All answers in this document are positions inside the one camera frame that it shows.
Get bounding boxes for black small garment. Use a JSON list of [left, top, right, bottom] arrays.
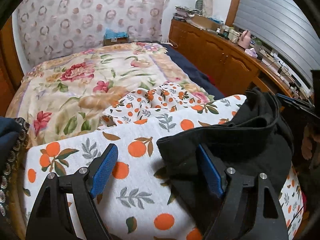
[[157, 88, 293, 232]]

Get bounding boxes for orange print white sheet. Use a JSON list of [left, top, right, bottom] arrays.
[[24, 84, 304, 239]]

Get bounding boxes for pink tissue pack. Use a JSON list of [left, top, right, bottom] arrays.
[[245, 48, 258, 59]]

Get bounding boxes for long wooden sideboard cabinet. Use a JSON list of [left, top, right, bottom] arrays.
[[169, 20, 306, 99]]

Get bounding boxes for floral cream blanket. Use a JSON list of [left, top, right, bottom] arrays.
[[5, 42, 214, 146]]

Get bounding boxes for pink kettle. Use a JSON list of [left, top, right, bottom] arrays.
[[238, 30, 251, 49]]

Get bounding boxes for navy blue bed sheet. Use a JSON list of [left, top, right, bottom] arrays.
[[161, 43, 225, 100]]

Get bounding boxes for window roller shutter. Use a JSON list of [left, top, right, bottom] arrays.
[[234, 0, 319, 84]]

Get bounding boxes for open cardboard box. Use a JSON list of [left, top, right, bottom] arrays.
[[190, 15, 221, 31]]

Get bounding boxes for cardboard box with blue cloth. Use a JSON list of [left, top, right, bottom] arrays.
[[103, 28, 129, 46]]

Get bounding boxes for stack of papers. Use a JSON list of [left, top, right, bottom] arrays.
[[172, 6, 202, 22]]

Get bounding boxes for patterned lace curtain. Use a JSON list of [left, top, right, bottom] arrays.
[[17, 0, 170, 67]]

